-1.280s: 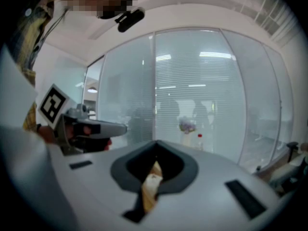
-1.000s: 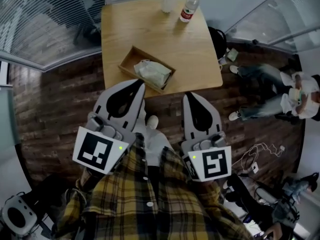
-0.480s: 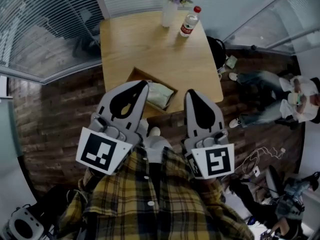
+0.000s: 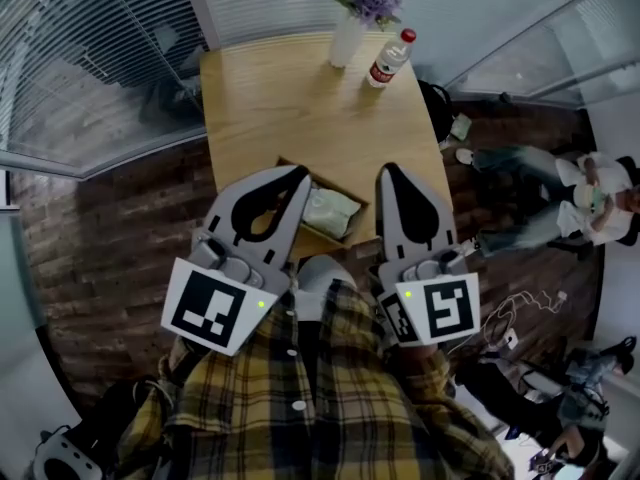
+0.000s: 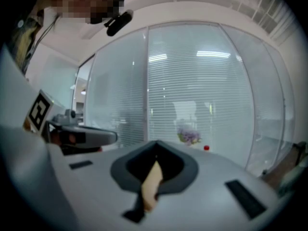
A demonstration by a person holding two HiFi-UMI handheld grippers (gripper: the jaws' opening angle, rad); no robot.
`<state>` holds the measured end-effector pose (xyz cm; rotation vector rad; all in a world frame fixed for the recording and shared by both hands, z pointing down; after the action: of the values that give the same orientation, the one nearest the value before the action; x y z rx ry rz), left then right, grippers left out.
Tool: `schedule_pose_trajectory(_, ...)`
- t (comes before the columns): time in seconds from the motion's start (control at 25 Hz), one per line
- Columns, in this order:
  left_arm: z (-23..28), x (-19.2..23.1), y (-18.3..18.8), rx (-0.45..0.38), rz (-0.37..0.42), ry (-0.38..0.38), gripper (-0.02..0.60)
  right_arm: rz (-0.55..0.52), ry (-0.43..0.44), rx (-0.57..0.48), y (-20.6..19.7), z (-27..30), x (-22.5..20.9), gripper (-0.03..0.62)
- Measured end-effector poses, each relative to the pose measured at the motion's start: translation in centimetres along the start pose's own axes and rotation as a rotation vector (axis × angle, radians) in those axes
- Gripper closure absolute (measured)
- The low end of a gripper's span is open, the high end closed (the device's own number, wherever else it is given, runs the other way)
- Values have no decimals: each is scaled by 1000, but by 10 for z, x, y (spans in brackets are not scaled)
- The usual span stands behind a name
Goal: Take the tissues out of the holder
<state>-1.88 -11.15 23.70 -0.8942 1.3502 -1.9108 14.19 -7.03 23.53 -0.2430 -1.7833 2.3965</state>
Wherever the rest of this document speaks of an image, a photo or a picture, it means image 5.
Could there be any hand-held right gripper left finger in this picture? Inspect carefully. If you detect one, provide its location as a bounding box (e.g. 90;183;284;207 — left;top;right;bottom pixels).
47;140;157;231

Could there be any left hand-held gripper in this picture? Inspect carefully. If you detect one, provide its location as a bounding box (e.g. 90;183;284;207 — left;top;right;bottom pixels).
23;89;118;147

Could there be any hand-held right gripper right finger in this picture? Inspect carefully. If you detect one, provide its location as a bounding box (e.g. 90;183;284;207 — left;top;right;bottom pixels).
131;140;287;231

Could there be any person's left hand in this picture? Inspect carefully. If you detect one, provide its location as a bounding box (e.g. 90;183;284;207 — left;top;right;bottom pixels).
50;131;103;155

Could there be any purple flower bunch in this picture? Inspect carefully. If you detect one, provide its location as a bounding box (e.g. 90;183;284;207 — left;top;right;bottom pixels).
177;126;202;147

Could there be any person's yellow plaid shirt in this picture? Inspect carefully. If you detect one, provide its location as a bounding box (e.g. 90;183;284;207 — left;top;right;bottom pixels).
6;7;45;76

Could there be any person's head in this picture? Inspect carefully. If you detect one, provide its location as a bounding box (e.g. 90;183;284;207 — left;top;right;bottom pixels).
36;0;130;25

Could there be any black head camera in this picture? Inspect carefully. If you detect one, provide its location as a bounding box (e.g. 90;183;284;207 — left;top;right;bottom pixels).
103;9;134;37

